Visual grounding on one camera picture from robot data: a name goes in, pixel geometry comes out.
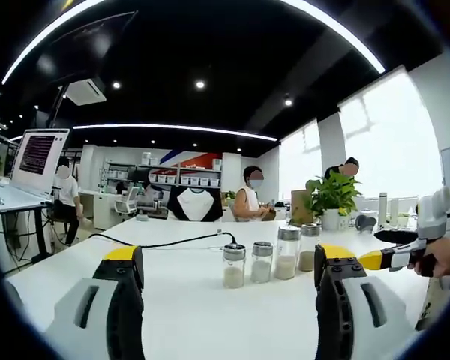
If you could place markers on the computer monitor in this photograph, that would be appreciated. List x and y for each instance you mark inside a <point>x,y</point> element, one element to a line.
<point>37,159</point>

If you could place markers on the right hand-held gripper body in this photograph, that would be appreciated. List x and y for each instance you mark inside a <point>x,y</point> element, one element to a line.
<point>431,221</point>

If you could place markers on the ceiling air conditioner unit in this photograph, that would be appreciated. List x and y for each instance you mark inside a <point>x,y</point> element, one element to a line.
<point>85,92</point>

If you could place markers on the grey curved object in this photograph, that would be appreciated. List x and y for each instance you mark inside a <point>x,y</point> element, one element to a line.
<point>365,224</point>

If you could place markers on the tall glass seasoning bottle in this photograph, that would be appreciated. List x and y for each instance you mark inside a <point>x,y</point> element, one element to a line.
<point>308,249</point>
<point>287,255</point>

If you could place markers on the person's right hand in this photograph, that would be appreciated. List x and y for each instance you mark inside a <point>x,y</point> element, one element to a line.
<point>444,258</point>

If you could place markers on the black and white shirt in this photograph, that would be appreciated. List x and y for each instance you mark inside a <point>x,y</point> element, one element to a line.
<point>193,204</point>

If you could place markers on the green plant in white pot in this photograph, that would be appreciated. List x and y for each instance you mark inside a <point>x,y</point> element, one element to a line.
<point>333,198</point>

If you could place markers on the short glass seasoning bottle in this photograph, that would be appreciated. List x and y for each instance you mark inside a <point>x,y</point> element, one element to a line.
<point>233,268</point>
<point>261,264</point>

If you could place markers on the brown cardboard box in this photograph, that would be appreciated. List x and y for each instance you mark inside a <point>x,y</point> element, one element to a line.
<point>300,208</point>

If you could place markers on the white thermos bottle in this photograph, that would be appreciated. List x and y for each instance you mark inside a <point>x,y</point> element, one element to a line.
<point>382,208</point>

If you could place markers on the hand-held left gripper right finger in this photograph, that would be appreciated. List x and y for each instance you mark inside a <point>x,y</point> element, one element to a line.
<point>354,300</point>

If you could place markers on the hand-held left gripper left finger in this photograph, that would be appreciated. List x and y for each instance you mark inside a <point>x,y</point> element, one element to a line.
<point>97,300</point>

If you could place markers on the white office chair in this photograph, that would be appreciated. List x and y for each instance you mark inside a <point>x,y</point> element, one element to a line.
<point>126,204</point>

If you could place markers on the beige printed bag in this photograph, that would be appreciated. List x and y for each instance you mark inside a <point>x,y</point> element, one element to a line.
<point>433,303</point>

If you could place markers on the shelf with white bins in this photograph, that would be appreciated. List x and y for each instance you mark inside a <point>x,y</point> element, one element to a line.
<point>165,174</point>

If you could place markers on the white standing desk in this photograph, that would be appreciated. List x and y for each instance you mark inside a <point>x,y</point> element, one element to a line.
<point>15,200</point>

